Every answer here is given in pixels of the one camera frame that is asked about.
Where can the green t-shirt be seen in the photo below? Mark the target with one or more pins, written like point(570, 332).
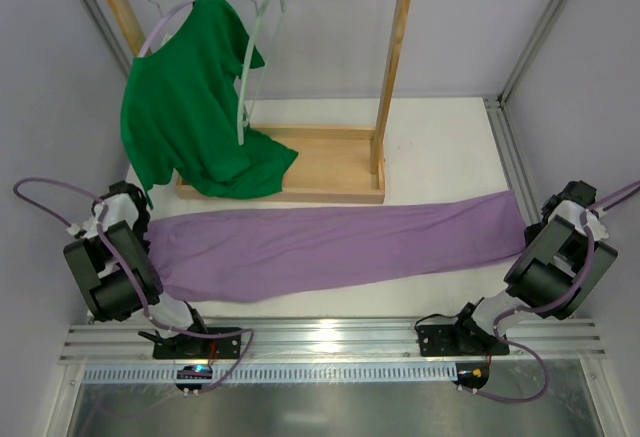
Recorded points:
point(179, 112)

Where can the purple clothes hanger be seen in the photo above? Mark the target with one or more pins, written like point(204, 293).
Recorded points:
point(164, 18)

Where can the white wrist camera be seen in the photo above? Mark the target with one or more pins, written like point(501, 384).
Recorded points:
point(591, 223)
point(86, 230)

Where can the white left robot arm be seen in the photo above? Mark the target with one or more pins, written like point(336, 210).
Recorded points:
point(109, 262)

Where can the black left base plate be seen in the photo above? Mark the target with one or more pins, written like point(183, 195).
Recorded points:
point(220, 344)

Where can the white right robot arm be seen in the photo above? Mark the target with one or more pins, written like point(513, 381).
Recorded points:
point(566, 255)

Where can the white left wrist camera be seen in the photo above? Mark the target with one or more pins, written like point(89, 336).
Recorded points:
point(86, 230)

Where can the left controller board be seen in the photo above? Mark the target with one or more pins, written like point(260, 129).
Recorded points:
point(192, 378)

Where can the slotted grey cable duct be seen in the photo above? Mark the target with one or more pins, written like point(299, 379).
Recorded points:
point(273, 373)

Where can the aluminium mounting rail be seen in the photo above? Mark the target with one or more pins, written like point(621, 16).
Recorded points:
point(326, 340)

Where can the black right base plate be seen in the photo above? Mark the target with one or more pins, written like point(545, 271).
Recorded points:
point(435, 339)

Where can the purple trousers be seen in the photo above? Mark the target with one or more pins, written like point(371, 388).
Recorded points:
point(250, 255)

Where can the controller board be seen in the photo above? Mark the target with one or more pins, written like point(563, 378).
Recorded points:
point(192, 378)
point(472, 375)

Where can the right controller board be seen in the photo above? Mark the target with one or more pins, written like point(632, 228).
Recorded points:
point(472, 375)

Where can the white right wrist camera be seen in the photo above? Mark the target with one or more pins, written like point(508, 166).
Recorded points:
point(591, 223)

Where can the pale green clothes hanger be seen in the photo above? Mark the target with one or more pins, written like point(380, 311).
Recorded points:
point(243, 115)

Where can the wooden clothes rack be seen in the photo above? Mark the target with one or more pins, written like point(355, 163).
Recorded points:
point(336, 164)

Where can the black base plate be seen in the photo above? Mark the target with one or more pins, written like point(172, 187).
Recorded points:
point(220, 344)
point(435, 339)

